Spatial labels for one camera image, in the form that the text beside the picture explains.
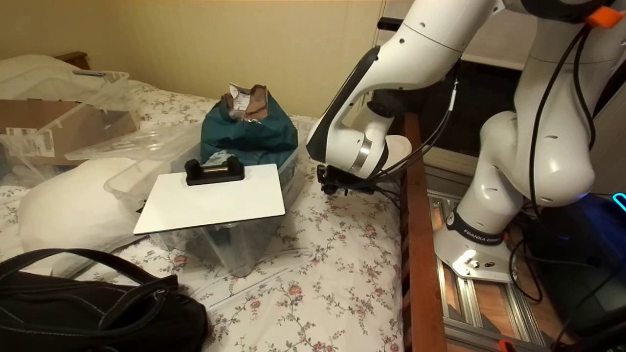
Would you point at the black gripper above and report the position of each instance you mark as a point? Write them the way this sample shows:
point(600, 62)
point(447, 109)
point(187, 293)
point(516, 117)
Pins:
point(334, 180)

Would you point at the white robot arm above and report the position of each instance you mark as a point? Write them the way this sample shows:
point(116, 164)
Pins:
point(535, 144)

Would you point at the white round plate stack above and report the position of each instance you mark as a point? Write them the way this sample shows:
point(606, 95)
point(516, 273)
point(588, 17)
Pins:
point(398, 148)

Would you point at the teal green cloth bag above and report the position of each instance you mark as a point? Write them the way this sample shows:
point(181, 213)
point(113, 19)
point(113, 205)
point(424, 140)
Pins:
point(251, 125)

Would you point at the floral bed sheet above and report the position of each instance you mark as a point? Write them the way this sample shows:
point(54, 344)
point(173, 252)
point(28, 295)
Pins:
point(326, 281)

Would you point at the white clipboard with black clip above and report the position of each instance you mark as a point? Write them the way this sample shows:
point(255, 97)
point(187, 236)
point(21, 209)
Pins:
point(173, 203)

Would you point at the clear plastic storage bin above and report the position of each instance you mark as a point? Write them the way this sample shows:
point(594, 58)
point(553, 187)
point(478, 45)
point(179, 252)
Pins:
point(238, 244)

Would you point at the black computer with blue light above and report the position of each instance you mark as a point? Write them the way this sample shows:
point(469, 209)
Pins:
point(580, 254)

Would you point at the white pillow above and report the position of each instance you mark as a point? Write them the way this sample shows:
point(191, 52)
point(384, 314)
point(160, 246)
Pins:
point(75, 209)

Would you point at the brown cardboard box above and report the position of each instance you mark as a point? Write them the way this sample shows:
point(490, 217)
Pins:
point(50, 129)

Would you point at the clear plastic bag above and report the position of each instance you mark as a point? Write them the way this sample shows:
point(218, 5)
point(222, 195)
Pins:
point(38, 76)

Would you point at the black handbag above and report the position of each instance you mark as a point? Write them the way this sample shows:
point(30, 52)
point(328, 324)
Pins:
point(44, 312)

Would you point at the wooden bed frame rail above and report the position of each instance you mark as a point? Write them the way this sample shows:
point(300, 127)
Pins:
point(424, 326)

